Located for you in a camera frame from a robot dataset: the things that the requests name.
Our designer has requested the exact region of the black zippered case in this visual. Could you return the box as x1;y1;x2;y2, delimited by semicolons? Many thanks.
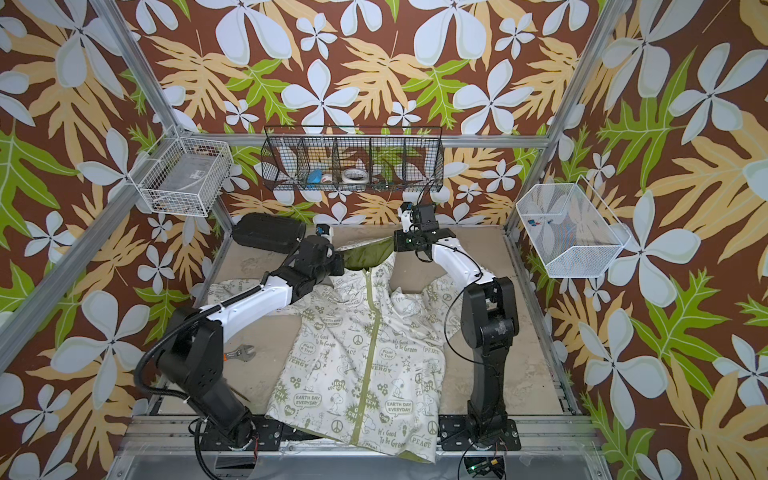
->
232;213;306;254

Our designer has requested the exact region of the small green circuit board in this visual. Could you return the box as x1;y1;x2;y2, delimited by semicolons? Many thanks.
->
464;456;506;479

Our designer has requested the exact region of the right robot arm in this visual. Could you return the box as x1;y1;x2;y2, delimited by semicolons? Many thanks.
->
394;227;521;450

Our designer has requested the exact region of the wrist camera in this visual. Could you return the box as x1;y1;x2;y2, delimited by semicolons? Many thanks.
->
398;202;439;233
315;223;333;241

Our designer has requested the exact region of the white mesh basket right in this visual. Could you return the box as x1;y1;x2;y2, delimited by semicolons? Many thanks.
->
516;177;631;279

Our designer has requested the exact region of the white tape roll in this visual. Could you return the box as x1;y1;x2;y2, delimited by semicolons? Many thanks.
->
341;168;369;185

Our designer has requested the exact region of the orange handled wrench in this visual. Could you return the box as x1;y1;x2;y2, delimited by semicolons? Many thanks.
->
224;344;255;362

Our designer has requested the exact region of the blue object in basket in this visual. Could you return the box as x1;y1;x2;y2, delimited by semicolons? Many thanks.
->
306;169;324;185

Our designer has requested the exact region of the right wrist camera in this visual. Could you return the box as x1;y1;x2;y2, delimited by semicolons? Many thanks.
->
398;202;439;233

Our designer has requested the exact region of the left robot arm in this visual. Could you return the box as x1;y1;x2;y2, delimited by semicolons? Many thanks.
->
134;235;344;448

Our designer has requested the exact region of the white green printed jacket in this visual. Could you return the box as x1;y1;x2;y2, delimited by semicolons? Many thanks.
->
206;235;466;464

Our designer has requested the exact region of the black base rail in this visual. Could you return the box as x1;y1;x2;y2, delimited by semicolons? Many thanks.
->
198;415;521;453

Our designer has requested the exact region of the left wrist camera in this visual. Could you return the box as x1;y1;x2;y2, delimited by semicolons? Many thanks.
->
315;223;333;241

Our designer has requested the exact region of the white wire basket left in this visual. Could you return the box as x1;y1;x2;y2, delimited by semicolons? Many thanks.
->
132;137;233;217

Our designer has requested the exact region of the black wire basket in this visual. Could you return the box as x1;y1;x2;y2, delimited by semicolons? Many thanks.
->
259;126;445;192

